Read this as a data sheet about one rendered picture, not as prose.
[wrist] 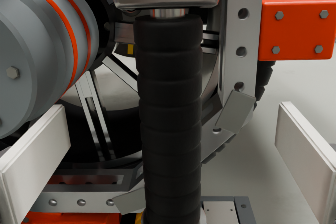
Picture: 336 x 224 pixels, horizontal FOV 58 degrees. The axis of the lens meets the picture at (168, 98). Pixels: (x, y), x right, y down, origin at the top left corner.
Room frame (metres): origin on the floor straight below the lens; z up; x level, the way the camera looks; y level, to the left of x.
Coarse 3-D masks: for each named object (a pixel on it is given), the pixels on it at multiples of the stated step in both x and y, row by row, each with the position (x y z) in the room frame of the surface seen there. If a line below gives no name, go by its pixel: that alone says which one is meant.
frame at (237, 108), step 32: (224, 0) 0.40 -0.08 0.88; (256, 0) 0.36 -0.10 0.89; (224, 32) 0.37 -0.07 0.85; (256, 32) 0.36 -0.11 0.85; (224, 64) 0.36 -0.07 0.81; (256, 64) 0.36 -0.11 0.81; (224, 96) 0.36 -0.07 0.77; (224, 128) 0.36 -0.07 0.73; (64, 192) 0.37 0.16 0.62; (96, 192) 0.37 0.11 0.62; (128, 192) 0.37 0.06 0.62
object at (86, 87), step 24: (96, 0) 0.52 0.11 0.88; (120, 24) 0.47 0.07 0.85; (216, 24) 0.51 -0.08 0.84; (216, 48) 0.47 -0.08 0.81; (120, 72) 0.47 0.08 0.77; (216, 72) 0.45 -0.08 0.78; (96, 96) 0.48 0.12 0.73; (72, 120) 0.61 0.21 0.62; (96, 120) 0.49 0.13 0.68; (120, 120) 0.62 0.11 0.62; (0, 144) 0.46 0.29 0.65; (72, 144) 0.52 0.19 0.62; (96, 144) 0.48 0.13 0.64; (120, 144) 0.51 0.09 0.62; (72, 168) 0.46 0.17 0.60; (96, 168) 0.46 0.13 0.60
